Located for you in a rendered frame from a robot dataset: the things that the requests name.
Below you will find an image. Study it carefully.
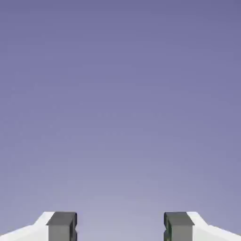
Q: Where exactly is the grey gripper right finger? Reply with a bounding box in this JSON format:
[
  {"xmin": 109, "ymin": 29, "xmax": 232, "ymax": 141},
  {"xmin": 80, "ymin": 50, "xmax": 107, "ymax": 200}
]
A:
[{"xmin": 163, "ymin": 211, "xmax": 241, "ymax": 241}]

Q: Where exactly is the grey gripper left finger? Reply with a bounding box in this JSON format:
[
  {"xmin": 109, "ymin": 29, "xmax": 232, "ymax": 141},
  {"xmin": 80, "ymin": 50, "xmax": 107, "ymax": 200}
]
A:
[{"xmin": 0, "ymin": 211, "xmax": 78, "ymax": 241}]

